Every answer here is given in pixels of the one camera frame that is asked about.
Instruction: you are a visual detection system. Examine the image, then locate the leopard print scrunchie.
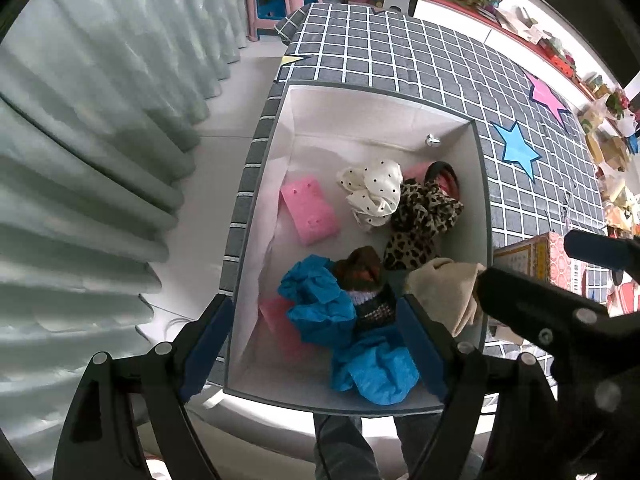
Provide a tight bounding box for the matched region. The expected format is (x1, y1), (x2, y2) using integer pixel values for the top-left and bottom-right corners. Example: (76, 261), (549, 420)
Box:
(382, 180), (465, 272)

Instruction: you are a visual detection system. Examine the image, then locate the pale green curtain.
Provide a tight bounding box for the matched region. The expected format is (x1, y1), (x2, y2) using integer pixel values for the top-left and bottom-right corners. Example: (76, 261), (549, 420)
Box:
(0, 0), (251, 376)

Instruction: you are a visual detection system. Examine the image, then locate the pink plastic stool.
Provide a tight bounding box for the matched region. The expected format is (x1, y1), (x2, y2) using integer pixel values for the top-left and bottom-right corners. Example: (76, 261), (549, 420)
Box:
(246, 0), (321, 43)

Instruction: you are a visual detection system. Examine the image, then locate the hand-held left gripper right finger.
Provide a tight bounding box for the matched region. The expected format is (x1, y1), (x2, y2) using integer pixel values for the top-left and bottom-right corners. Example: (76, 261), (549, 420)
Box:
(396, 294), (566, 480)

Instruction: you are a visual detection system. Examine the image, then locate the cream polka dot scrunchie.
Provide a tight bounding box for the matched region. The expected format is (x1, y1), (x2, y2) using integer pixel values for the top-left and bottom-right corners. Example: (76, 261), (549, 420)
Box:
(337, 159), (403, 232)

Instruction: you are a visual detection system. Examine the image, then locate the person's left leg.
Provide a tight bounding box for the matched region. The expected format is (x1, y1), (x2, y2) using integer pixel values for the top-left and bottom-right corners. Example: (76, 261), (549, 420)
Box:
(312, 412), (381, 480)

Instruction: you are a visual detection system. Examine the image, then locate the dark brown knit sock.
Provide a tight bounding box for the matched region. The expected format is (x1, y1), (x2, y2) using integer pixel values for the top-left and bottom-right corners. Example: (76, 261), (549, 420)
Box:
(334, 246), (398, 336)

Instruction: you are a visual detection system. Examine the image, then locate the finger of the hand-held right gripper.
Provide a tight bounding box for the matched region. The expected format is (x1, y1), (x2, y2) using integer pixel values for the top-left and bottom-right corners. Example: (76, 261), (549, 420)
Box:
(475, 266), (608, 356)
(564, 230), (640, 281)

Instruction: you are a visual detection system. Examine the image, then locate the brown cardboard box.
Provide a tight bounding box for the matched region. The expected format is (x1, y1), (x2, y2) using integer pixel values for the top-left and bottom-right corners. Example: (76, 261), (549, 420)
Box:
(585, 132), (631, 171)

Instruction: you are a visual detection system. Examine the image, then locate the white storage box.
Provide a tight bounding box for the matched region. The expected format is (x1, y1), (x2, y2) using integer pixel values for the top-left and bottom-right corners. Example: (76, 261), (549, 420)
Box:
(222, 84), (496, 418)

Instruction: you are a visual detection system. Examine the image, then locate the person's leg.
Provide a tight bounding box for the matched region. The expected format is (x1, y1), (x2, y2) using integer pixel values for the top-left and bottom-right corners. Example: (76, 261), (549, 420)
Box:
(312, 412), (381, 480)
(395, 412), (451, 480)

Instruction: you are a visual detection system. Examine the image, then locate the person's right leg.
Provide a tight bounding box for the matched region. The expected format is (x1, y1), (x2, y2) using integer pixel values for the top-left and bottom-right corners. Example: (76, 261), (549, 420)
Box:
(395, 412), (451, 480)

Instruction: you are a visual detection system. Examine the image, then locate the red flower bouquet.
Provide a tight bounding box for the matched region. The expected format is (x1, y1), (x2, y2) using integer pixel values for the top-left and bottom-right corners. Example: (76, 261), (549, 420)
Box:
(607, 90), (631, 118)

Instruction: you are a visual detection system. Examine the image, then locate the pink sponge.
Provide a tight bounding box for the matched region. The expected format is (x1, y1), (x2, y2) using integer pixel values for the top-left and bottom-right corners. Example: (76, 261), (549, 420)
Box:
(257, 295), (311, 366)
(279, 176), (341, 246)

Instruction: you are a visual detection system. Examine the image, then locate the blue mesh bath pouf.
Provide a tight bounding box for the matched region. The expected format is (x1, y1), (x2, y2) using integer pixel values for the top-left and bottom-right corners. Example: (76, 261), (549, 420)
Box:
(277, 255), (358, 346)
(330, 332), (421, 406)

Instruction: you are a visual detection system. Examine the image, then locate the floral printed box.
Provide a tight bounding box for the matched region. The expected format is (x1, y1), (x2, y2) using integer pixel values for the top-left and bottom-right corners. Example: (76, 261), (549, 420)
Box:
(607, 280), (640, 317)

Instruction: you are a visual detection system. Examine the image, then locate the beige cloth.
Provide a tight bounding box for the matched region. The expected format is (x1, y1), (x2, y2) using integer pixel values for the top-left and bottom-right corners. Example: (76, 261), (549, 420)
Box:
(404, 258), (486, 338)

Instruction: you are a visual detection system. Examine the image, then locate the grey checked star blanket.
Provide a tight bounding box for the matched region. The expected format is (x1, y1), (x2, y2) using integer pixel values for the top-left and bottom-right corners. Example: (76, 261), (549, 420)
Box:
(207, 2), (613, 396)

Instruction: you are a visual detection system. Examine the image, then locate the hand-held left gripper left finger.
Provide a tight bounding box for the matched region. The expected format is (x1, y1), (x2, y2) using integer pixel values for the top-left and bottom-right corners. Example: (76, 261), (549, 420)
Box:
(52, 294), (233, 480)

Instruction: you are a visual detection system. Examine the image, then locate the pink fuzzy sock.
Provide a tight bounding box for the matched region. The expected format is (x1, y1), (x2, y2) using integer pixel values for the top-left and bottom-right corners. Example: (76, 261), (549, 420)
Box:
(402, 160), (466, 211)

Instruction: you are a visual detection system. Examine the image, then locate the pink patterned cardboard box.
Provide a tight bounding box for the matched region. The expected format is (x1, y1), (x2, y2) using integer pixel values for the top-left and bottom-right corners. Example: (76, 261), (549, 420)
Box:
(492, 231), (591, 291)

